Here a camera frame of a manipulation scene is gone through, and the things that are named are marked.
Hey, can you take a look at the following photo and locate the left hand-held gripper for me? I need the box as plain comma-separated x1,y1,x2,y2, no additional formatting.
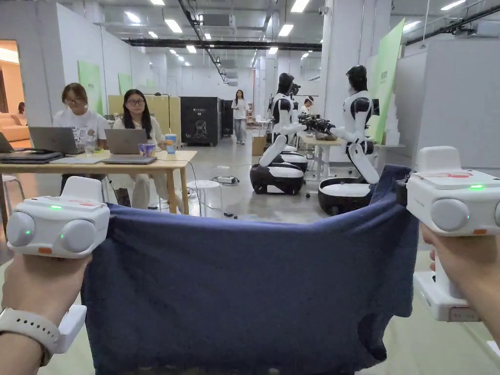
5,175,111,354

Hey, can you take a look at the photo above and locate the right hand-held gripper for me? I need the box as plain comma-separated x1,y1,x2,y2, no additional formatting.
396,146,500,323

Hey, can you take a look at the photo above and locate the dark blue shirt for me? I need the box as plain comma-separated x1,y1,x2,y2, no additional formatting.
81,164,420,375

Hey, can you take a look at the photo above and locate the person's left forearm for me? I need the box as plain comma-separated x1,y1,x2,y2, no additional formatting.
0,306,63,375

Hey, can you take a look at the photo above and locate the person's left hand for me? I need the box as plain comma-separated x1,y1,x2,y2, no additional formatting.
0,253,93,326

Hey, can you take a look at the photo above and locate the person's right hand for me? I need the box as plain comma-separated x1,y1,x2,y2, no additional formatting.
419,224,500,346

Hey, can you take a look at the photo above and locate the wooden table with laptops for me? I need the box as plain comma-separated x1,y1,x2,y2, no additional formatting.
0,125,198,243

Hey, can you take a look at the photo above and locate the beige sofa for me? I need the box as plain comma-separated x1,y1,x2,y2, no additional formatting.
0,112,31,143

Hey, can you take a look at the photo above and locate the white black humanoid robot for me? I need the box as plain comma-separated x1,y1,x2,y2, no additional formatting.
250,72,310,195
317,64,387,216

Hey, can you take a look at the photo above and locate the white table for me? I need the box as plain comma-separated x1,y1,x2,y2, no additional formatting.
296,132,407,181

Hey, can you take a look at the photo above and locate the white round stool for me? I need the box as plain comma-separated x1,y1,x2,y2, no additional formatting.
187,180,224,218

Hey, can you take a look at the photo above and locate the black crate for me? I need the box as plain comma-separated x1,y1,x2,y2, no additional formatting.
180,96,223,147

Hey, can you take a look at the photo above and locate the brown carton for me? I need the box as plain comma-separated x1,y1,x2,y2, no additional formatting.
251,135,269,157

